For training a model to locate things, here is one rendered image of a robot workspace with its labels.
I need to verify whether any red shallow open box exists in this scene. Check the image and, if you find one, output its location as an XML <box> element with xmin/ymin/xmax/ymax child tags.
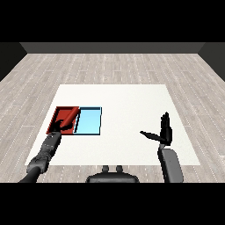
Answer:
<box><xmin>46</xmin><ymin>105</ymin><xmax>81</xmax><ymax>135</ymax></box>

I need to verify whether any red can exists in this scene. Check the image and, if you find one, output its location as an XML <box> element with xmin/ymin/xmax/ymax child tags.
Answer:
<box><xmin>62</xmin><ymin>106</ymin><xmax>80</xmax><ymax>127</ymax></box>

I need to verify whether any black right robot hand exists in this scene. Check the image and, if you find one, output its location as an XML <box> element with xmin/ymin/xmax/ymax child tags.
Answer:
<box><xmin>139</xmin><ymin>111</ymin><xmax>173</xmax><ymax>147</ymax></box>

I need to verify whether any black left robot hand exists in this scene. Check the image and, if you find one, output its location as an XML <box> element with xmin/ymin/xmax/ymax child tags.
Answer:
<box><xmin>51</xmin><ymin>119</ymin><xmax>75</xmax><ymax>134</ymax></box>

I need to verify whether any dark grey robot body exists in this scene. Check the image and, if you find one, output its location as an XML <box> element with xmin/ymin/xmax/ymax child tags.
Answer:
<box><xmin>85</xmin><ymin>165</ymin><xmax>141</xmax><ymax>184</ymax></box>

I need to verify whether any light blue shallow open box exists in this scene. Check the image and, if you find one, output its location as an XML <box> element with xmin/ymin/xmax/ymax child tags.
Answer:
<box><xmin>73</xmin><ymin>106</ymin><xmax>103</xmax><ymax>136</ymax></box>

